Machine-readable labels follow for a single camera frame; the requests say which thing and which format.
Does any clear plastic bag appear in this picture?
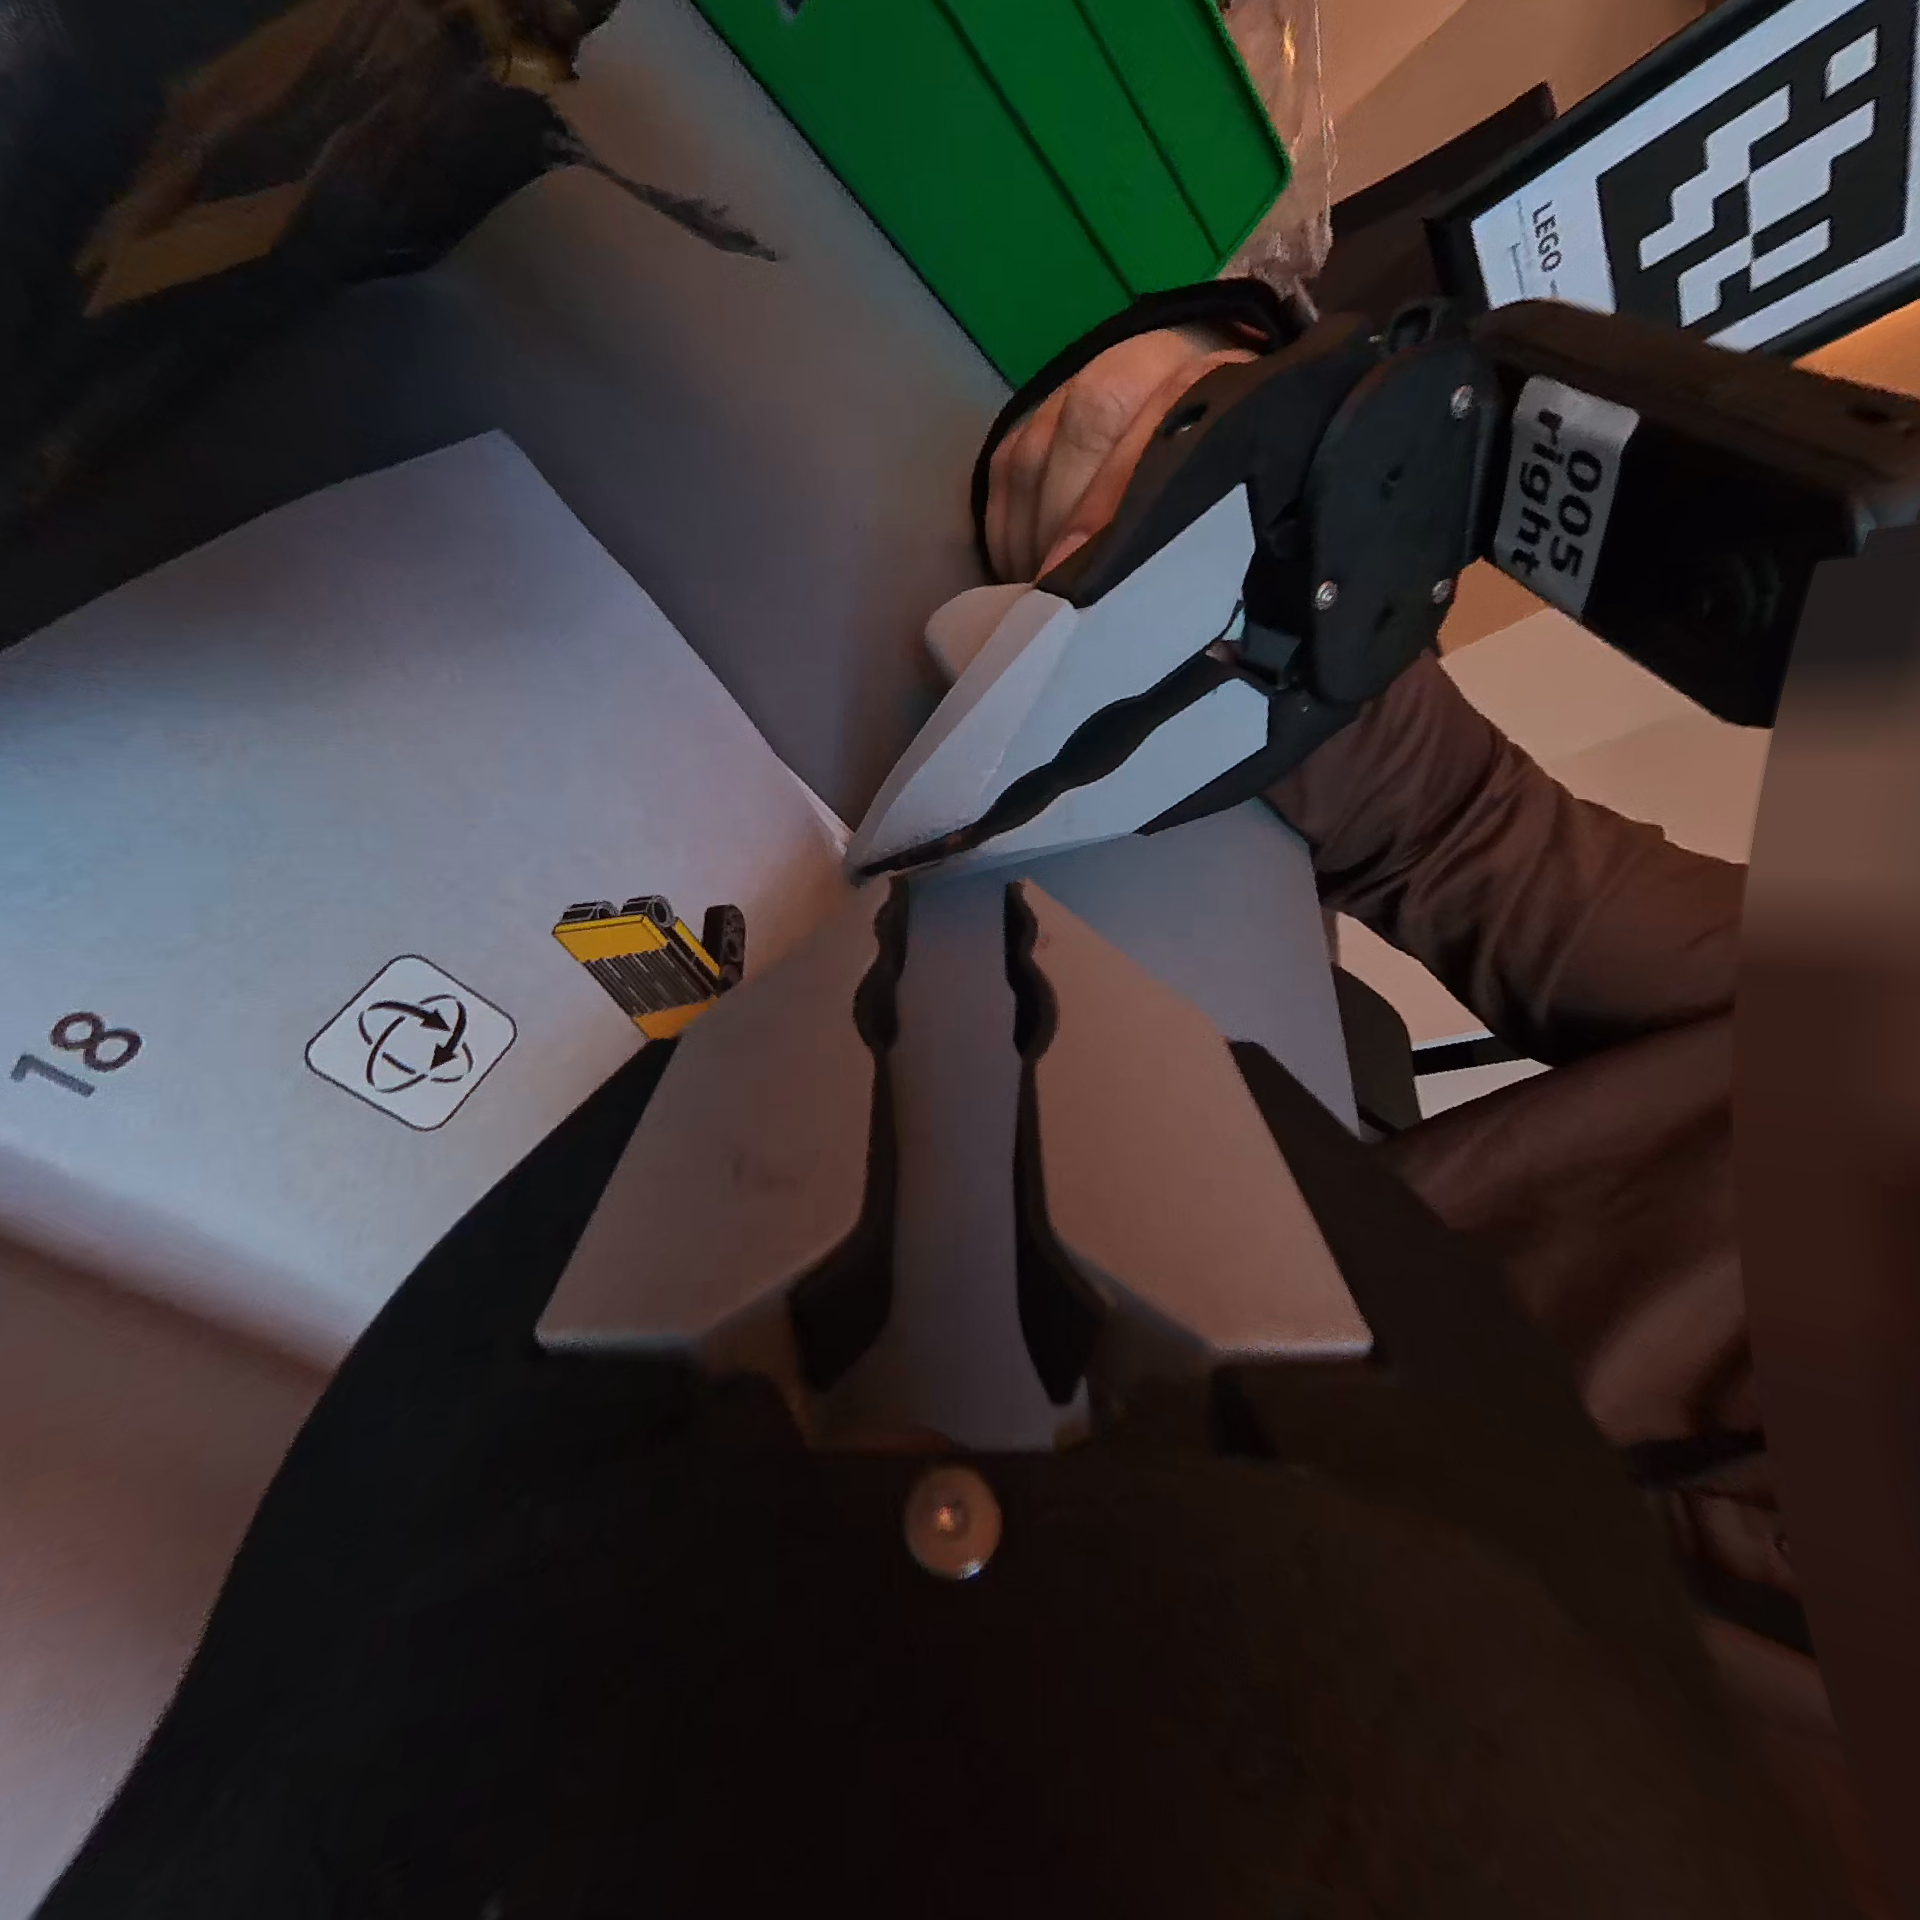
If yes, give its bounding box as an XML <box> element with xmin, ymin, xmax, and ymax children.
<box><xmin>1242</xmin><ymin>0</ymin><xmax>1339</xmax><ymax>296</ymax></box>

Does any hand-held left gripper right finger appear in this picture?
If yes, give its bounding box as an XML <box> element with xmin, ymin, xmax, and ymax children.
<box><xmin>998</xmin><ymin>879</ymin><xmax>1376</xmax><ymax>1409</ymax></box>

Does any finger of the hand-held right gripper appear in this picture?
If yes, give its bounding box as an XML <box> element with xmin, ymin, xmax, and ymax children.
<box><xmin>883</xmin><ymin>669</ymin><xmax>1357</xmax><ymax>875</ymax></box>
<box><xmin>848</xmin><ymin>320</ymin><xmax>1363</xmax><ymax>881</ymax></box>

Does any dark lego box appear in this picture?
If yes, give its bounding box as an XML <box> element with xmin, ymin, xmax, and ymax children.
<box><xmin>0</xmin><ymin>0</ymin><xmax>782</xmax><ymax>640</ymax></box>

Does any white instruction booklet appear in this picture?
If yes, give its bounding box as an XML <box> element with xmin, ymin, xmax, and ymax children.
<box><xmin>0</xmin><ymin>427</ymin><xmax>1365</xmax><ymax>1450</ymax></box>

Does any green plastic tray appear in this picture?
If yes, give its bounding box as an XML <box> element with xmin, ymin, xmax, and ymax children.
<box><xmin>691</xmin><ymin>0</ymin><xmax>1297</xmax><ymax>388</ymax></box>

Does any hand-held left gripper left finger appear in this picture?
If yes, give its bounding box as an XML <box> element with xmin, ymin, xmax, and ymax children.
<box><xmin>535</xmin><ymin>879</ymin><xmax>917</xmax><ymax>1395</ymax></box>

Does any person's brown clothing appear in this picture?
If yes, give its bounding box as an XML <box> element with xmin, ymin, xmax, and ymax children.
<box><xmin>1381</xmin><ymin>1035</ymin><xmax>1847</xmax><ymax>1920</ymax></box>

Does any person's right hand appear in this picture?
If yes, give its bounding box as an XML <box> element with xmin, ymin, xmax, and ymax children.
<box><xmin>979</xmin><ymin>335</ymin><xmax>1281</xmax><ymax>588</ymax></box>

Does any person's right forearm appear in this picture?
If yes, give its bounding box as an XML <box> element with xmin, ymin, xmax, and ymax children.
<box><xmin>1267</xmin><ymin>652</ymin><xmax>1759</xmax><ymax>1081</ymax></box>

